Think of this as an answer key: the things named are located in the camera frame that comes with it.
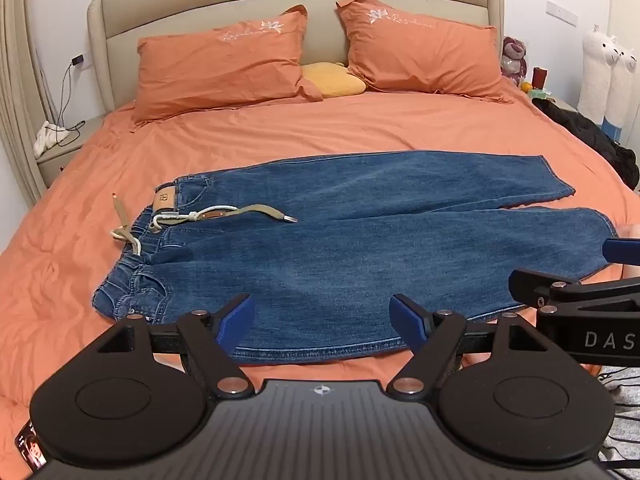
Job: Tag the white wall switch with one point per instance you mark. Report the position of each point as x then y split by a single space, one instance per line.
562 13

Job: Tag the orange embroidered pillow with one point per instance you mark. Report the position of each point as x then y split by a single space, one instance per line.
425 50
215 65

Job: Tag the blue denim pants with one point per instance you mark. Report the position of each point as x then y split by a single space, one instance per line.
350 260

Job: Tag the dark red candle jar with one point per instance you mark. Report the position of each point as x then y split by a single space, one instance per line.
539 77

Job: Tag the white crumpled cloth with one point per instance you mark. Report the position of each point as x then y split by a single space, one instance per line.
47 137

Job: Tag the yellow cushion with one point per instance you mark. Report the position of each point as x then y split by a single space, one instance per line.
330 80

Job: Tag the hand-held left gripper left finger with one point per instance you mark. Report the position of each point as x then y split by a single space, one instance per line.
236 321

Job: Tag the beige nightstand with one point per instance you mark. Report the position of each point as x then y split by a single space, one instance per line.
65 162

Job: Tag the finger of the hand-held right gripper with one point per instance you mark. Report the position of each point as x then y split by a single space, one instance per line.
622 250
530 285

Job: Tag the green small box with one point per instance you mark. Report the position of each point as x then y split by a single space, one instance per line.
540 94

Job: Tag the orange bed sheet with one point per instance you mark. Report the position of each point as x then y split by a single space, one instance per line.
350 125

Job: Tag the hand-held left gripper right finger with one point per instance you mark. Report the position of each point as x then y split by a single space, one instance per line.
407 318

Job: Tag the pink plush bear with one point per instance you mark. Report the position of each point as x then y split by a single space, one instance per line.
515 55

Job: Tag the black clothing pile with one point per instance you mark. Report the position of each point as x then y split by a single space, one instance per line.
585 130

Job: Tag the white alpaca plush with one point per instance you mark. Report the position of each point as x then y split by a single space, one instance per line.
622 90
597 70

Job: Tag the grey patterned cloth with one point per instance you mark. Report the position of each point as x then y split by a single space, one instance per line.
622 390

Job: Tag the beige curtain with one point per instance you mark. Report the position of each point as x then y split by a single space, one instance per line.
15 110

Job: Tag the black charger plug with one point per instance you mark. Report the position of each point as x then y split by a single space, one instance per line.
77 60

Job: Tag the beige upholstered headboard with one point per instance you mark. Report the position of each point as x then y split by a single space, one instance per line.
320 15

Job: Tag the smartphone with lit screen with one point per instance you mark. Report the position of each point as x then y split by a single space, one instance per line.
31 447

